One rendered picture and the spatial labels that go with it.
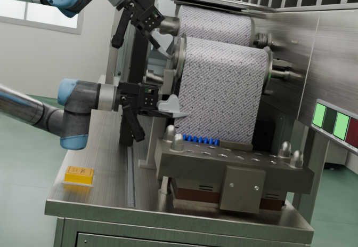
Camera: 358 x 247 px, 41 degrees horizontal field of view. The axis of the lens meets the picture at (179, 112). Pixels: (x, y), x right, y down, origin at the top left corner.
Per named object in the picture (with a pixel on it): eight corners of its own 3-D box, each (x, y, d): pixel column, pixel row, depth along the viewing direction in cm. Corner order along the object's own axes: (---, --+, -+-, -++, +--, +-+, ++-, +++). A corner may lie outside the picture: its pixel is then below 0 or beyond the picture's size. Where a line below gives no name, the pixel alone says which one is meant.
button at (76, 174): (66, 173, 128) (67, 165, 128) (92, 176, 129) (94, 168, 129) (63, 182, 122) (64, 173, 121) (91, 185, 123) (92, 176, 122)
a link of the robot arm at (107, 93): (97, 112, 129) (98, 106, 137) (113, 114, 129) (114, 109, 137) (100, 85, 127) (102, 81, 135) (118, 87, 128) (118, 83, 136)
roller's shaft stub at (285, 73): (260, 77, 144) (263, 63, 144) (282, 80, 145) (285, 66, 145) (265, 79, 140) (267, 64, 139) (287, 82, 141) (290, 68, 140)
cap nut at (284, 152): (275, 153, 135) (278, 138, 135) (287, 155, 136) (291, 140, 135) (279, 157, 132) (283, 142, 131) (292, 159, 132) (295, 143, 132)
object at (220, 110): (171, 137, 137) (182, 74, 133) (249, 148, 140) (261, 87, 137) (171, 138, 136) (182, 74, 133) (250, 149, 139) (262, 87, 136)
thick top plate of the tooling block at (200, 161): (154, 157, 133) (157, 136, 132) (289, 175, 138) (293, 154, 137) (157, 175, 117) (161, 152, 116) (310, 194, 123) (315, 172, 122)
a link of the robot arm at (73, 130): (66, 139, 141) (71, 103, 139) (92, 150, 135) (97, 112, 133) (45, 142, 135) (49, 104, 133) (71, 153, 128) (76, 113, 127)
